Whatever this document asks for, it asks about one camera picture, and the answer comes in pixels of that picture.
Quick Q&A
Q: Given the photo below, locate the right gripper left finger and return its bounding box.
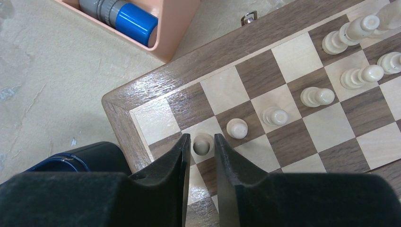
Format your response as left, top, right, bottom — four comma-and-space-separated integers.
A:
0, 134, 191, 227

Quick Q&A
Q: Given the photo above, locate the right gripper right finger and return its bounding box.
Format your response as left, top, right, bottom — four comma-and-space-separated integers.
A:
214, 134, 401, 227

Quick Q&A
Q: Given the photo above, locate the light chess piece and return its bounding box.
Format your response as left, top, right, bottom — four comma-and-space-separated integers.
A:
322, 15, 380, 55
377, 52, 401, 75
226, 118, 248, 139
192, 133, 214, 156
340, 64, 384, 89
369, 0, 401, 38
300, 87, 335, 107
262, 106, 289, 127

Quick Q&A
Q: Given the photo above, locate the wooden chess board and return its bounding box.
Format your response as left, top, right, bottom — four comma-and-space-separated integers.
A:
101, 0, 401, 227

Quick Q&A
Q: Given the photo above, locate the dark blue tray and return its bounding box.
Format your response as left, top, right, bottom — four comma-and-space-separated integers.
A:
27, 141, 132, 176

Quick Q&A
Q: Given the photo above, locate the pink plastic desk organizer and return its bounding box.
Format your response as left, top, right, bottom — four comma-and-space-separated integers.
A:
58, 0, 201, 63

